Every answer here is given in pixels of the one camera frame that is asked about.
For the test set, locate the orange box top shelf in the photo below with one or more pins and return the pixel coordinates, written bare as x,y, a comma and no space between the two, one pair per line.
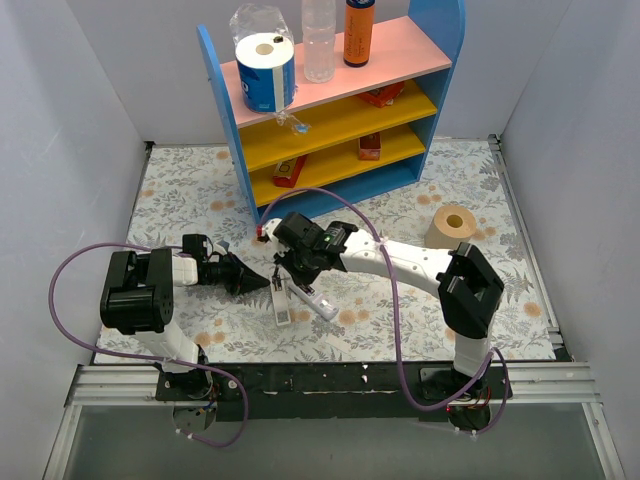
382,96

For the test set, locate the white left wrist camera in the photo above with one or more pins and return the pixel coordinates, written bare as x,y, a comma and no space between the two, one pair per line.
220,248

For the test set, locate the blue shelf unit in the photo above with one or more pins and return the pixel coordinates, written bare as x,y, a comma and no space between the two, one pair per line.
420,48

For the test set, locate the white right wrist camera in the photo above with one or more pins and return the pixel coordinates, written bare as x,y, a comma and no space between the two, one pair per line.
266,233

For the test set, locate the orange box middle shelf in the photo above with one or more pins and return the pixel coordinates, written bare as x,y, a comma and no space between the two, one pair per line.
369,147

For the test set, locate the orange box shelf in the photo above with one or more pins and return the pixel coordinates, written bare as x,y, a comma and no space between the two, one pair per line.
369,147
382,96

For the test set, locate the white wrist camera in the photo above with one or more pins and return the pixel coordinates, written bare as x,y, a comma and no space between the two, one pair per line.
220,248
266,233

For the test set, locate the small plastic wrapper scrap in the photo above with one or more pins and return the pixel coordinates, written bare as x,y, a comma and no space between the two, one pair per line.
286,119

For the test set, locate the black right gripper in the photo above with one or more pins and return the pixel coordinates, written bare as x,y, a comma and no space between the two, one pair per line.
291,266

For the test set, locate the small white display remote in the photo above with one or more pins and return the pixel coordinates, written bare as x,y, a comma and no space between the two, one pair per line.
315,300

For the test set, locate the floral table mat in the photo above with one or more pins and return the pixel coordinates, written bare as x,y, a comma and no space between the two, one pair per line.
195,190

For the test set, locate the clear plastic water bottle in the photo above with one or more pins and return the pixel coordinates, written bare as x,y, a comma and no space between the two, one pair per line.
318,19

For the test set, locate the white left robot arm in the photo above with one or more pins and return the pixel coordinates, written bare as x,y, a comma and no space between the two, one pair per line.
138,296

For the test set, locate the white battery cover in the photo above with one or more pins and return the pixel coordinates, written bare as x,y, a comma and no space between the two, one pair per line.
338,344

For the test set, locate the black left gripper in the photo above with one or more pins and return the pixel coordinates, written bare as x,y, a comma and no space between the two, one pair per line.
235,275

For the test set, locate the long white remote control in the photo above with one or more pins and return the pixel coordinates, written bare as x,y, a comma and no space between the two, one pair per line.
280,299

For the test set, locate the orange bottle black cap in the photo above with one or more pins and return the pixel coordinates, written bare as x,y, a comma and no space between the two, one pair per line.
359,20

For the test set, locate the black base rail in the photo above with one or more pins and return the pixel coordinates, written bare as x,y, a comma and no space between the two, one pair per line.
339,390

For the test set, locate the red box lower shelf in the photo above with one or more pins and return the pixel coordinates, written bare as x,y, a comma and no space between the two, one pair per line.
286,173

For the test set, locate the brown paper roll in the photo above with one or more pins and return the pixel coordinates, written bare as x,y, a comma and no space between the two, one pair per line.
450,225

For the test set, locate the blue wrapped toilet paper roll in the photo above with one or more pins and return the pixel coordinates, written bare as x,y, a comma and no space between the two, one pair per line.
265,57

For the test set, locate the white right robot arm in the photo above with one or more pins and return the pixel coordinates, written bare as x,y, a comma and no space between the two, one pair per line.
468,288

